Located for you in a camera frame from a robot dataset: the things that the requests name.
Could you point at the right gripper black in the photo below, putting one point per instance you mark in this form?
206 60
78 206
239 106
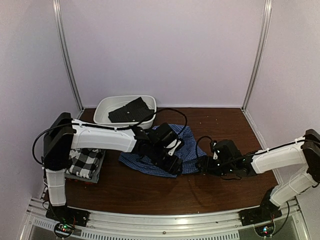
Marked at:
206 166

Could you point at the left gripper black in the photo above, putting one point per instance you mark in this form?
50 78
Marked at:
172 166

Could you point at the blue checked long sleeve shirt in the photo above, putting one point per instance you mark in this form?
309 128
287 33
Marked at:
189 153

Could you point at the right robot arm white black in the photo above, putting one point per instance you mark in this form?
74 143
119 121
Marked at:
303 151

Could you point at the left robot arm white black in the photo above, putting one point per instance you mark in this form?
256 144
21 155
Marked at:
66 133

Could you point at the black patterned shirt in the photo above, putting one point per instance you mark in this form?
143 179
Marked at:
134 111

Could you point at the white plastic tub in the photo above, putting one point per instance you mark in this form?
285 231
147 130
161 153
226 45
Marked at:
112 103

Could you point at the black white plaid folded shirt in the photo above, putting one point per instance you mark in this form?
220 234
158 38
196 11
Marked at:
85 162

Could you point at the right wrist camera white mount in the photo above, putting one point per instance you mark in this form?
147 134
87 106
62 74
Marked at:
213 150

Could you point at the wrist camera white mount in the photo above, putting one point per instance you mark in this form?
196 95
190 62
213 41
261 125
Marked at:
174 146
213 150

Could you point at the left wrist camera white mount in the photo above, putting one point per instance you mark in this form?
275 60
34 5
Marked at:
174 146

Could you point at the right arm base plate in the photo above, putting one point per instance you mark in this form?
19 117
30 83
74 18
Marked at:
257 215

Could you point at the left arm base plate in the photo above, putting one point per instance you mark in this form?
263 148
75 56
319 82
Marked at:
68 215

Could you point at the right aluminium frame post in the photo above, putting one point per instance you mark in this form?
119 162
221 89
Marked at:
264 31

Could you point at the aluminium frame post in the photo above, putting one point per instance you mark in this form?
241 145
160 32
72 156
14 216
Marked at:
264 31
65 53

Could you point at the left aluminium frame post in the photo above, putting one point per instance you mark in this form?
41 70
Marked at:
65 53

